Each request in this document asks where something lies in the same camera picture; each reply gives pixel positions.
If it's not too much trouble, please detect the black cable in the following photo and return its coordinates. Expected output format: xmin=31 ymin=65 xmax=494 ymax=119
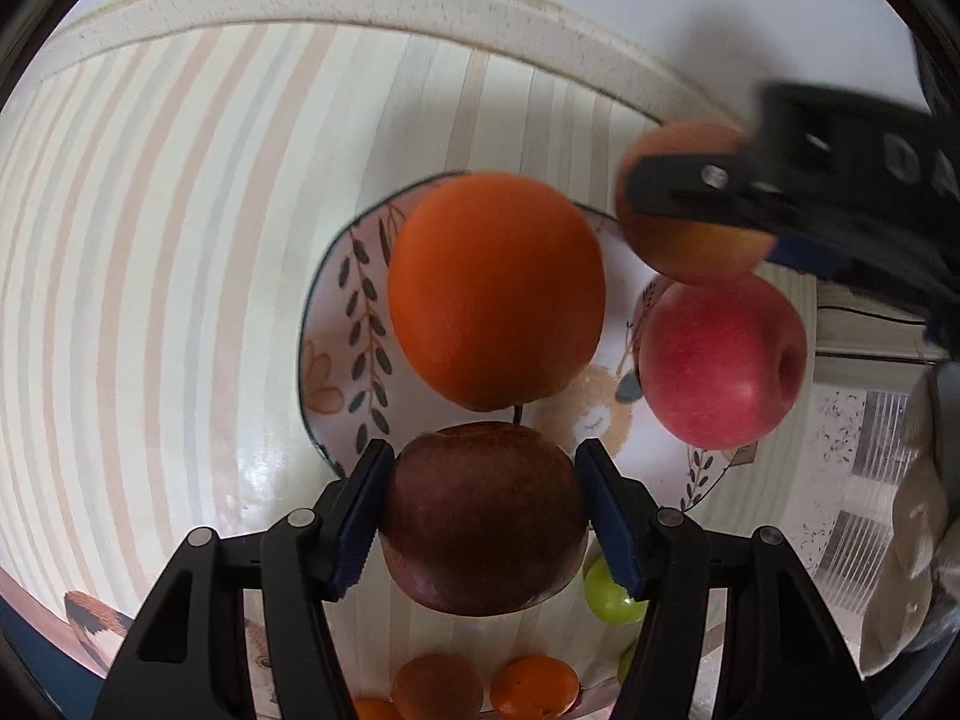
xmin=816 ymin=304 xmax=932 ymax=325

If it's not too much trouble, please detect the large orange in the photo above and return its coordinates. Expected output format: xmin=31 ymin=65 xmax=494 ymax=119
xmin=386 ymin=172 xmax=607 ymax=413

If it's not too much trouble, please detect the orange-red peach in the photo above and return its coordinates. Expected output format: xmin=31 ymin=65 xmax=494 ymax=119
xmin=615 ymin=120 xmax=779 ymax=285

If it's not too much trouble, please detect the dark red apple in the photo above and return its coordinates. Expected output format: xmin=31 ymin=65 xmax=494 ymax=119
xmin=379 ymin=422 xmax=590 ymax=617

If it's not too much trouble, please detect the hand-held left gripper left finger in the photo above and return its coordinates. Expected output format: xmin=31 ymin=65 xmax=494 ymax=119
xmin=90 ymin=440 xmax=396 ymax=720

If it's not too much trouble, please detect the beige cloth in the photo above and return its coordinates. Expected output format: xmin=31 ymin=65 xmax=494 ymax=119
xmin=859 ymin=364 xmax=960 ymax=680

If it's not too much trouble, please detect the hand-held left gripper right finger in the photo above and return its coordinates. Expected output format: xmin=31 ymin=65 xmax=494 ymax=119
xmin=574 ymin=438 xmax=875 ymax=720

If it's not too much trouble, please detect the bright red apple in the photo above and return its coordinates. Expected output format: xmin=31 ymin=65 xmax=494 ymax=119
xmin=637 ymin=272 xmax=809 ymax=450

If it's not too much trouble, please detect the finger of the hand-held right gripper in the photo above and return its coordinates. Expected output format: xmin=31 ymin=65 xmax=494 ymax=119
xmin=763 ymin=234 xmax=857 ymax=280
xmin=622 ymin=150 xmax=767 ymax=231

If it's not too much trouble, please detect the green lime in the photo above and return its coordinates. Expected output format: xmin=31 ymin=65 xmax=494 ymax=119
xmin=583 ymin=555 xmax=650 ymax=626

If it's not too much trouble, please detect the leaf print plate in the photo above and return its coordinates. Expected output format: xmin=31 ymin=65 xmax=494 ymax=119
xmin=298 ymin=171 xmax=760 ymax=537

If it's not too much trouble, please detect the striped tablecloth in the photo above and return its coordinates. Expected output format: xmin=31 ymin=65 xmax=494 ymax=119
xmin=0 ymin=21 xmax=818 ymax=720

